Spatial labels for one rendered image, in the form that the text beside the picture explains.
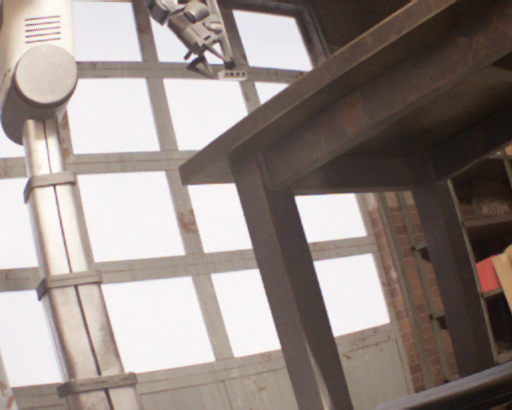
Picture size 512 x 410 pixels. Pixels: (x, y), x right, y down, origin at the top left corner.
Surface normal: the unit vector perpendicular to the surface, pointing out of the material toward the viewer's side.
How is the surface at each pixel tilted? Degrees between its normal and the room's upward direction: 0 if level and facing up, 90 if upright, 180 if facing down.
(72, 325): 90
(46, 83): 90
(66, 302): 90
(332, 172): 90
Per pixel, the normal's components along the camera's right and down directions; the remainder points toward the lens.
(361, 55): -0.76, 0.05
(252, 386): 0.59, -0.35
